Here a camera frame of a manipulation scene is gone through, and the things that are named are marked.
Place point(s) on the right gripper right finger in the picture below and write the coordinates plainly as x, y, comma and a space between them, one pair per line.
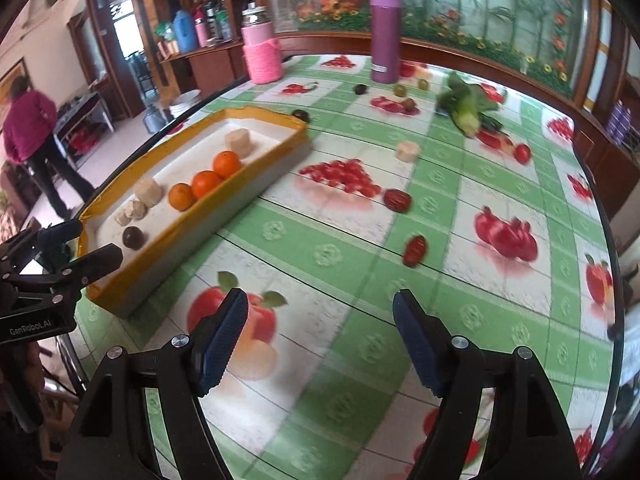
528, 436

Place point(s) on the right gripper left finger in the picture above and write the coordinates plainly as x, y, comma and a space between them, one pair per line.
111, 433

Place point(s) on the dark purple plum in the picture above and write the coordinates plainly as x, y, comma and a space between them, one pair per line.
133, 238

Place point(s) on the small beige piece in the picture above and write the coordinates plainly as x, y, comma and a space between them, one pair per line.
135, 210
121, 218

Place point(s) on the round beige slice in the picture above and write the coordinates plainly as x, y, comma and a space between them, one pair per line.
149, 192

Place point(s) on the orange mandarin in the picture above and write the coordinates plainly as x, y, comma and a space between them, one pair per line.
204, 182
180, 197
226, 164

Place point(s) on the red jujube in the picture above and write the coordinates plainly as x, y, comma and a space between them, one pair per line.
415, 251
397, 200

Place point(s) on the dark passion fruit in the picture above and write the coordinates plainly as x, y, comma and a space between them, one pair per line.
301, 115

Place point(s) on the seated person in purple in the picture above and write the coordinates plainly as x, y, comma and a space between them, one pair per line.
28, 140

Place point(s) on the white foam tray yellow tape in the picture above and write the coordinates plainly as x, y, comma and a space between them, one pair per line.
165, 204

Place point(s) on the metal kettle on floor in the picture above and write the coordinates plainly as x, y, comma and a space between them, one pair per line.
154, 119

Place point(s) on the white plastic bucket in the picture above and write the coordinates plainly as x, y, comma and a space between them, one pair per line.
182, 103

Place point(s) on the cherry tomato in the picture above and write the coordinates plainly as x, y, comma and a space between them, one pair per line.
522, 154

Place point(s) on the blue thermos jug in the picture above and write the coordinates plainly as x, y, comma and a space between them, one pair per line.
185, 32

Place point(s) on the pink bottle on cabinet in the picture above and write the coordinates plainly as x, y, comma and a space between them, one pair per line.
201, 28

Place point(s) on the pink jar knitted sleeve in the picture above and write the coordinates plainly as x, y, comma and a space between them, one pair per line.
261, 49

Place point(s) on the purple spray cans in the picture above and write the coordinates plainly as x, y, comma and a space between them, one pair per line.
619, 123

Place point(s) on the green bok choy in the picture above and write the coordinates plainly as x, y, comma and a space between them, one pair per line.
466, 103

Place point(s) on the small dark olive fruit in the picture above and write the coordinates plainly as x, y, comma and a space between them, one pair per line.
360, 89

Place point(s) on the brownish grape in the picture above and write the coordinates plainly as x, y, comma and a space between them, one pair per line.
409, 105

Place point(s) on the green grape left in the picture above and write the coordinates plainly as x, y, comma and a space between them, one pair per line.
400, 91

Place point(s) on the purple thermos bottle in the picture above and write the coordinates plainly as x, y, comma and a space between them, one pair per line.
385, 40

